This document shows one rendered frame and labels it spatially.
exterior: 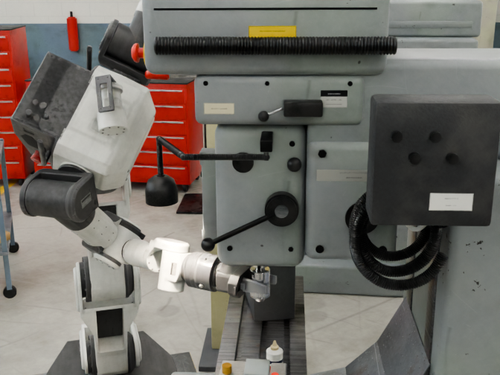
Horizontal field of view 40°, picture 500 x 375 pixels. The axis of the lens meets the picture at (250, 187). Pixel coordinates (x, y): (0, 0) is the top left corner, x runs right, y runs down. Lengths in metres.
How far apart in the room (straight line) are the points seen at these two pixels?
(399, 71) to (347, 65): 0.10
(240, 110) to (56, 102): 0.54
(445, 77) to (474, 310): 0.46
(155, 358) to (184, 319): 1.47
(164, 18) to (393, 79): 0.46
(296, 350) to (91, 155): 0.73
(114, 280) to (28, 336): 1.98
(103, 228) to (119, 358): 0.69
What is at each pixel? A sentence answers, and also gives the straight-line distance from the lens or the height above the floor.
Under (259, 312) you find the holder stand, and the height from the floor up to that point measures 1.00.
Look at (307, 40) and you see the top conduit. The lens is 1.30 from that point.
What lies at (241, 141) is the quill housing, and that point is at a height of 1.59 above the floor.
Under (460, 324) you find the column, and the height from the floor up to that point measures 1.26.
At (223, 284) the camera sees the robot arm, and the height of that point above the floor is 1.23.
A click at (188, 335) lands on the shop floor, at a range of 3.91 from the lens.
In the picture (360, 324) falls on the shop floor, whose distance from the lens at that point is 4.05.
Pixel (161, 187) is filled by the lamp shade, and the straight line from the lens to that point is 1.49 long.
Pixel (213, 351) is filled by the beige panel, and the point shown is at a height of 0.03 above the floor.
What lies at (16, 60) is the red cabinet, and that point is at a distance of 6.69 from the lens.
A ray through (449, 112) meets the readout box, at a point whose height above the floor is 1.71.
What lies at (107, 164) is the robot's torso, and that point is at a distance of 1.68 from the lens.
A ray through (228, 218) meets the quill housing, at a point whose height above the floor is 1.43.
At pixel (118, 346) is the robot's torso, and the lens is 2.35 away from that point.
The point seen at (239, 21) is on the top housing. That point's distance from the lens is 1.33.
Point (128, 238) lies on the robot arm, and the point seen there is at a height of 1.24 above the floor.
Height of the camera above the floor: 1.92
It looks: 17 degrees down
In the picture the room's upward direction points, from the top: straight up
